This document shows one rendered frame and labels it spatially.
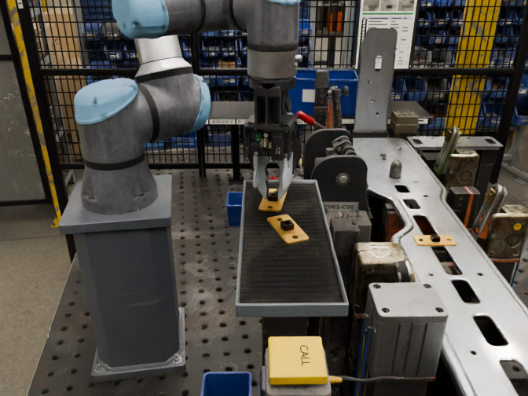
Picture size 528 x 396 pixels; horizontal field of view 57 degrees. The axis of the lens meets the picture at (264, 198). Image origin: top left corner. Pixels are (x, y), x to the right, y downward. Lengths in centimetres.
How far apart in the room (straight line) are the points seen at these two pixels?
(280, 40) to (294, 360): 42
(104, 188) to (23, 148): 230
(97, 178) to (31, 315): 173
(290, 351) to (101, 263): 55
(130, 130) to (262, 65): 33
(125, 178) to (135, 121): 11
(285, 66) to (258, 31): 6
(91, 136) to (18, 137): 230
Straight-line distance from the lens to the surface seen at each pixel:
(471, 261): 106
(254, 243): 73
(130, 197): 96
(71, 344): 131
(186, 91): 99
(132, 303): 107
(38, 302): 272
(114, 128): 93
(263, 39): 71
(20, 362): 241
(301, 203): 84
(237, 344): 123
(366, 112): 172
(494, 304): 95
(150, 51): 100
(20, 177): 333
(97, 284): 105
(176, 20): 72
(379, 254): 87
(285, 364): 54
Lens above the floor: 154
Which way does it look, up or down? 27 degrees down
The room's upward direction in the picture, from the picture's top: straight up
